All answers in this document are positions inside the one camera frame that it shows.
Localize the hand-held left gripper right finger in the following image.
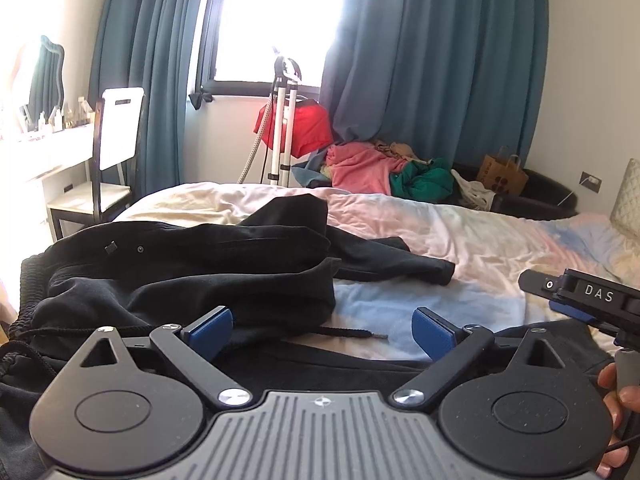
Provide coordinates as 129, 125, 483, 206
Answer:
391, 306, 568, 409

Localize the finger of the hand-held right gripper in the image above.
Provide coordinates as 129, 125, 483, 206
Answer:
548, 299, 623, 340
518, 269, 566, 302

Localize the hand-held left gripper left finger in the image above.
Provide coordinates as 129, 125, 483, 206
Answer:
75, 306, 252, 409

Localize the black garment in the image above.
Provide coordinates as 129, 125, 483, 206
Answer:
0, 319, 618, 480

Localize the black hoodie sweatshirt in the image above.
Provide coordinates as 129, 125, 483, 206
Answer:
10, 194, 457, 361

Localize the person's right hand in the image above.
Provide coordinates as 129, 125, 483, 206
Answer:
597, 361, 632, 479

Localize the pastel tie-dye bedspread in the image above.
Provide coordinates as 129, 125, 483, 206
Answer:
112, 181, 640, 361

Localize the black sofa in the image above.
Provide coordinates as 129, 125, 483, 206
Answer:
452, 160, 581, 221

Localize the quilted white pillow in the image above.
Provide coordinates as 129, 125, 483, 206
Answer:
609, 157, 640, 242

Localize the white cloth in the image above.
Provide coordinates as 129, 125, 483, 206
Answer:
450, 168, 502, 211

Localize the brown paper bag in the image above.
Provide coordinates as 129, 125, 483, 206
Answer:
475, 145, 530, 196

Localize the green garment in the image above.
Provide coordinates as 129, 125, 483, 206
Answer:
390, 157, 459, 204

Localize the pink garment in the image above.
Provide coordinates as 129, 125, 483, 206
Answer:
325, 142, 409, 197

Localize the beige garment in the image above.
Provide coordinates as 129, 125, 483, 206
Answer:
372, 140, 419, 162

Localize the light blue garment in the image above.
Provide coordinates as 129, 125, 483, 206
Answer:
292, 152, 334, 189

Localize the white garment steamer stand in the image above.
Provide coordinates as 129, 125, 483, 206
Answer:
260, 45, 304, 187

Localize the white and black chair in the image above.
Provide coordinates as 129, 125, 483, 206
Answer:
47, 86, 146, 241

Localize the red cloth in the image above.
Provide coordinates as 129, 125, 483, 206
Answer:
253, 98, 334, 159

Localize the white vanity desk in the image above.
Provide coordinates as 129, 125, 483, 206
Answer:
0, 122, 99, 261

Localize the blue curtain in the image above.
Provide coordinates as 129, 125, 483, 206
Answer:
319, 0, 549, 172
89, 0, 222, 200

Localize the group of cosmetic bottles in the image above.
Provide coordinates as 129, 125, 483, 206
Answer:
15, 97, 99, 137

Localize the vanity mirror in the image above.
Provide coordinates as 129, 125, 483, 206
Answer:
10, 35, 66, 127

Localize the window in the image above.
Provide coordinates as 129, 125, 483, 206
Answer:
199, 0, 352, 102

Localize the black cable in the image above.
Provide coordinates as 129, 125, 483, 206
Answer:
606, 436, 640, 456

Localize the steamer hose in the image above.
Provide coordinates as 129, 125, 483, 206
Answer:
237, 104, 274, 184

